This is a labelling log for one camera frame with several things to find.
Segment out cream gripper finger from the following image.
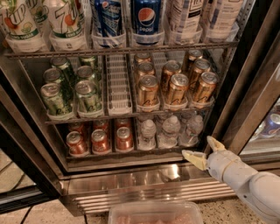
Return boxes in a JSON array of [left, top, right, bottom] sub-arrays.
[[182, 150, 207, 171], [206, 136, 226, 152]]

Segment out green soda can front right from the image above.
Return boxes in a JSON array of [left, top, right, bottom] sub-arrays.
[[75, 80, 102, 113]]

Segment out clear plastic food container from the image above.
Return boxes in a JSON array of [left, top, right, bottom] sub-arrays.
[[108, 201, 204, 224]]

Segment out clear water bottle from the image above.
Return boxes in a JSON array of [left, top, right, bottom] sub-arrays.
[[158, 115, 180, 149], [178, 115, 204, 147], [138, 119, 157, 151]]

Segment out clear labelled bottle right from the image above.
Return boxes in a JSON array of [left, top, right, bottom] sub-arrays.
[[206, 0, 243, 43]]

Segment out blue pepsi bottle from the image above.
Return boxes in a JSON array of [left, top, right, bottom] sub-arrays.
[[91, 0, 123, 48], [130, 0, 162, 46]]

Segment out green soda can front left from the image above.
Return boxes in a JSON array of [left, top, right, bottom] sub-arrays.
[[40, 82, 72, 116]]

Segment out blue Pepsi bottle right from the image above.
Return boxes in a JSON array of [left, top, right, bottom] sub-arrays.
[[130, 0, 162, 46]]

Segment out upper wire shelf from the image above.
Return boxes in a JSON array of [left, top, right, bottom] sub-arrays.
[[3, 41, 238, 60]]

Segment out clear labelled bottle left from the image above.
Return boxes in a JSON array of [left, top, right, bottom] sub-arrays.
[[167, 0, 203, 45]]

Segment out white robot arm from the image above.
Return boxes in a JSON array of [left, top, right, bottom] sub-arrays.
[[182, 136, 280, 224]]

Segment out gold can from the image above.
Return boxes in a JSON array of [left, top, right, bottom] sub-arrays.
[[160, 60, 181, 92], [192, 72, 219, 103], [164, 73, 189, 105], [137, 75, 158, 107], [189, 59, 211, 90], [136, 62, 156, 80]]

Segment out middle wire shelf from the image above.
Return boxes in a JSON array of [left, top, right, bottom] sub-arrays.
[[45, 106, 213, 124]]

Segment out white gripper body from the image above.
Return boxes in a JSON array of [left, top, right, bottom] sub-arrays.
[[207, 150, 257, 193]]

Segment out orange soda can front left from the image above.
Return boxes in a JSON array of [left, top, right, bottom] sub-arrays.
[[66, 131, 88, 157]]

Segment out orange soda can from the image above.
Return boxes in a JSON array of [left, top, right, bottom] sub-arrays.
[[66, 131, 88, 157], [115, 127, 134, 153], [91, 129, 111, 155]]

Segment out steel fridge door frame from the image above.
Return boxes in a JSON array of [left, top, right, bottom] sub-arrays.
[[199, 0, 280, 163]]

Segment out orange soda can front middle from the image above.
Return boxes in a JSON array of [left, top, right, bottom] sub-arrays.
[[91, 129, 111, 155]]

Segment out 7UP zero sugar bottle left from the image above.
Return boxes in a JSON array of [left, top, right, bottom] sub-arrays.
[[0, 0, 45, 53]]

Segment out blue can behind glass door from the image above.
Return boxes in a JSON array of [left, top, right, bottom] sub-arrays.
[[260, 113, 280, 138]]

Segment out clear labelled bottle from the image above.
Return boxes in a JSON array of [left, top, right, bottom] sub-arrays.
[[167, 0, 203, 45], [206, 0, 243, 43]]

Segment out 7up zero sugar bottle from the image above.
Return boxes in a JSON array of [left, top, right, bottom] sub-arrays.
[[0, 0, 45, 53], [43, 0, 88, 52]]

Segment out gold can front right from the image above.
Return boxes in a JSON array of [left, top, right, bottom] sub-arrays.
[[192, 72, 219, 103]]

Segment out gold can front middle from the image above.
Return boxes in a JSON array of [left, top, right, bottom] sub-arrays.
[[164, 73, 189, 105]]

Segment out orange soda can front right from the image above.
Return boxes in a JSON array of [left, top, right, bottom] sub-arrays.
[[115, 127, 134, 153]]

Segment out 7UP zero sugar bottle right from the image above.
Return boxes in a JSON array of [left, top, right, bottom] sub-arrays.
[[43, 0, 88, 52]]

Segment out wire shelf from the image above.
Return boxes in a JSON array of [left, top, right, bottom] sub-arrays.
[[3, 41, 238, 60], [45, 106, 213, 124]]

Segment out blue Pepsi bottle left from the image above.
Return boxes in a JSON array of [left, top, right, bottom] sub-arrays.
[[91, 0, 123, 48]]

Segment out green soda can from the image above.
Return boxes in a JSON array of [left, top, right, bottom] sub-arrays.
[[77, 66, 99, 85], [75, 80, 102, 113], [43, 67, 70, 88], [40, 82, 72, 116]]

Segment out gold can front left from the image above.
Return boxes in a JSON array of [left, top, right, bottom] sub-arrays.
[[137, 75, 158, 107]]

